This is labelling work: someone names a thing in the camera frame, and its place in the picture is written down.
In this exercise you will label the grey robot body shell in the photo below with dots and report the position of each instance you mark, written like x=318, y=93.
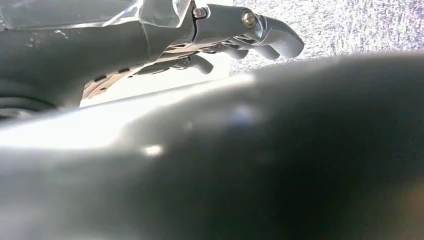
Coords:
x=298, y=149

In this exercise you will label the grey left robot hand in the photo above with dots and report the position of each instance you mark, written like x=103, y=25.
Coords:
x=99, y=49

